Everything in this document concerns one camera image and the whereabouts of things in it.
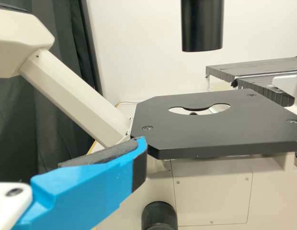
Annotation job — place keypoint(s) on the white pipette stand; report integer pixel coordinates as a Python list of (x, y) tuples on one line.
[(285, 82)]

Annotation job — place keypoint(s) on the cream microscope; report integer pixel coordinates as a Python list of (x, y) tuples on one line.
[(210, 129)]

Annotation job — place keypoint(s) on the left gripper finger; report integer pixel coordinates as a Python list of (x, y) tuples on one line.
[(86, 189)]

